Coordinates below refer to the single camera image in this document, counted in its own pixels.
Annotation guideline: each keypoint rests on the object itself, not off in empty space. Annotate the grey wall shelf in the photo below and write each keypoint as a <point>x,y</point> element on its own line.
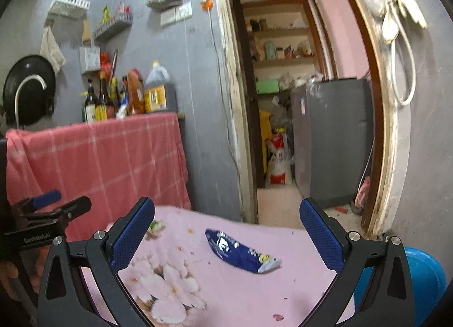
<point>113,26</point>

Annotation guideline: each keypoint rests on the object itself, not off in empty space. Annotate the pink checked cloth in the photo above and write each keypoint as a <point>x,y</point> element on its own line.
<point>106,157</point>

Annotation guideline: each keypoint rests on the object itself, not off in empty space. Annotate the wooden spatula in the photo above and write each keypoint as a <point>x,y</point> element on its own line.
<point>86,33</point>

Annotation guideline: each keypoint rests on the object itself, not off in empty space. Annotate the grey refrigerator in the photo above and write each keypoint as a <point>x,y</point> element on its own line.
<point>332,142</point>

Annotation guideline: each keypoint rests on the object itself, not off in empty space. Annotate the blue snack wrapper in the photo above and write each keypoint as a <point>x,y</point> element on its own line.
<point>233,247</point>

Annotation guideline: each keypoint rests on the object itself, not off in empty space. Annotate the grey utensil holder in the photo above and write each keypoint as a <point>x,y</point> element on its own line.
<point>90,59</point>

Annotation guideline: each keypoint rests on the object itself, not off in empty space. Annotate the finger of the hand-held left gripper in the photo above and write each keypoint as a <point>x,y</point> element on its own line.
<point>78,206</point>
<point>46,198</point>

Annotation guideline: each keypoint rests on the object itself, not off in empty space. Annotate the wooden wall shelves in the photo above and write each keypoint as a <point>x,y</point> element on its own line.
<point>283,61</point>

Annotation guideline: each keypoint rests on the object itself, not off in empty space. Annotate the orange wall hook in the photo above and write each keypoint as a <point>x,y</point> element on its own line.
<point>206,4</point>

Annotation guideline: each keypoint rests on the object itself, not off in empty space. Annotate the pink floral tablecloth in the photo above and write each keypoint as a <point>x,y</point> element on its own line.
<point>219,295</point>

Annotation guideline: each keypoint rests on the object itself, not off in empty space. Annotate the orange plastic bottle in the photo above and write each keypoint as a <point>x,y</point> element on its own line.
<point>135,95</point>

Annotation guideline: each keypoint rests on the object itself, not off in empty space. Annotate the white wall switch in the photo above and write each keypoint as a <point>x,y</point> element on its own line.
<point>176,14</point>

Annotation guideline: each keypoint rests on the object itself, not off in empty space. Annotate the person's left hand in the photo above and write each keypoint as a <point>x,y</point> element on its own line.
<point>9,281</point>

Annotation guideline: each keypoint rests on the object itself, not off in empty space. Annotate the black wok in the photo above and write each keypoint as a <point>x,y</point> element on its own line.
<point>30,68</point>

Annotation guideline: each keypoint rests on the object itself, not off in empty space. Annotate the white rice sack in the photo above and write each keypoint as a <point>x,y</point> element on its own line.
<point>279,167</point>

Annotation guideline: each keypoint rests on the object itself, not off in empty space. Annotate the green box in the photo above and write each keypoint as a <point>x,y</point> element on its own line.
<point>268,87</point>

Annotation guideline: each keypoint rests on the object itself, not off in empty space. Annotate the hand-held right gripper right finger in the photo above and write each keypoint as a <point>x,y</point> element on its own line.
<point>322,238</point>

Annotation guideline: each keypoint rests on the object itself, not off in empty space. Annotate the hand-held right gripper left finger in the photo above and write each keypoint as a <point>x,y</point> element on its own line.
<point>132,235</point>

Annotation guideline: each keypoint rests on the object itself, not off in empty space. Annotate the white wall rack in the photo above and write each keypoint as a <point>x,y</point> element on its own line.
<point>69,4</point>

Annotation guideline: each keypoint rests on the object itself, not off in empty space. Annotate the pink cloth item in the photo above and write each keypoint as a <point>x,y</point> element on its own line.
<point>363,192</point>

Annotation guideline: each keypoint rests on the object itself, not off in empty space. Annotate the white hanging towel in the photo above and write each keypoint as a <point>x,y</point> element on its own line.
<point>53,50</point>

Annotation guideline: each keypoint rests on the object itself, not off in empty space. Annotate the dark sauce bottle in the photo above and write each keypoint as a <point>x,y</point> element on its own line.
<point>90,107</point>
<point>101,107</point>

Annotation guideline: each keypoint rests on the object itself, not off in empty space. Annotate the dark wooden door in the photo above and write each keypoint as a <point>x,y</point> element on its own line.
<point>247,100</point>

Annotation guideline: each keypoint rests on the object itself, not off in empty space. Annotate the large cooking oil jug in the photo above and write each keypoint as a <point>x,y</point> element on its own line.
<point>159,95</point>

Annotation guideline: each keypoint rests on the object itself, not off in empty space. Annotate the yellow plastic stool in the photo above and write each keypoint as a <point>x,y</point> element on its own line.
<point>265,128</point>

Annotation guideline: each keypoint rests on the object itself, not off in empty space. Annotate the blue plastic bin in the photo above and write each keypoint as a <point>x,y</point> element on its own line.
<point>424,277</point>

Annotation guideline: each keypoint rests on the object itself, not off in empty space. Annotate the small red peel scrap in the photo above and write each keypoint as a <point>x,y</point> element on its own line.
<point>278,317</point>

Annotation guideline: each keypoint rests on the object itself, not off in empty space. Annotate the red plastic bag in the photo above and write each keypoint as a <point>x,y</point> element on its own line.
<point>106,65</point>

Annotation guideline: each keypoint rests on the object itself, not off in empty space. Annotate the wooden door frame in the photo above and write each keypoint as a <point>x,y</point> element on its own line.
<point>237,118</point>

